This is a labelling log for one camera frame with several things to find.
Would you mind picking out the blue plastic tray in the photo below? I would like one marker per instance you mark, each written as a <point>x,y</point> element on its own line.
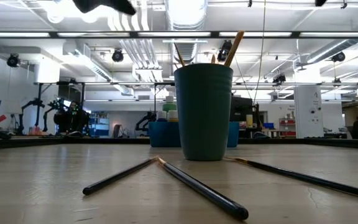
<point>163,133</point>

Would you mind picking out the black overhead light bar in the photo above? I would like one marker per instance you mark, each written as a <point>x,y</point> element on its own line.
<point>322,34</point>

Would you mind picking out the teal plastic cup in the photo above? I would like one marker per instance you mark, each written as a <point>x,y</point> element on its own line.
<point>204,118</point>

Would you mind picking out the white pillar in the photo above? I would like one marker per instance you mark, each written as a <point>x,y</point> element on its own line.
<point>306,112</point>

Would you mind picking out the thin short black paintbrush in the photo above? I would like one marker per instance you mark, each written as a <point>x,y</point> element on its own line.
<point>117,177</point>

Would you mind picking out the black ceiling-mounted camera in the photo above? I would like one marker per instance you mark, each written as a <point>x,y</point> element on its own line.
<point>224,53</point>
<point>279,78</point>
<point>337,80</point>
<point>12,60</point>
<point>117,56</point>
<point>339,57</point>

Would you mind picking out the blue lit shelf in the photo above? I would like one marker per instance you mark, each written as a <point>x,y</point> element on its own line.
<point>99,127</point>

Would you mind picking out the black computer monitor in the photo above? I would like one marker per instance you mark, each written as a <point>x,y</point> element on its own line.
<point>242,109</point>

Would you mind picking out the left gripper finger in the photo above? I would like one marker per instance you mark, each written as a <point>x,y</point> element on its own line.
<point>104,4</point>

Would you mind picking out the black aluminium table frame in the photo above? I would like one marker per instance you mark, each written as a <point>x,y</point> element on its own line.
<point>73,141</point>

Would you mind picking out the black tripod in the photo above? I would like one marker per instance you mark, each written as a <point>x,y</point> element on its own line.
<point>13,123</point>

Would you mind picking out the small yellow container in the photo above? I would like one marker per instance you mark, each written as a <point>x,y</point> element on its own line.
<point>249,120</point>

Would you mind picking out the ochre brown paint bottle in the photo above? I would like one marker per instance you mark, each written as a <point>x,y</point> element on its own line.
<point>172,116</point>

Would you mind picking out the black background robot arm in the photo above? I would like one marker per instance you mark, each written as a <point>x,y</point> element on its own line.
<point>141,123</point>
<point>22,115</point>

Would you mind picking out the thick black paintbrush gold ferrule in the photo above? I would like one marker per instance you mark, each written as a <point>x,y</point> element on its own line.
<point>234,48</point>

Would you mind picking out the black background rig frame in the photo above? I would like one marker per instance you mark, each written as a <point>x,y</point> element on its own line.
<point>120,83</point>

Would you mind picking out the silver ceiling air duct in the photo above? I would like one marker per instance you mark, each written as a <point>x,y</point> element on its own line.
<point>185,18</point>

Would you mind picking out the red storage shelf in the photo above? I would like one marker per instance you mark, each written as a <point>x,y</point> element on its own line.
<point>287,133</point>

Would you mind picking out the large green paint bottle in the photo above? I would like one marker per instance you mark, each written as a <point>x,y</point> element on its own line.
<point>168,107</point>

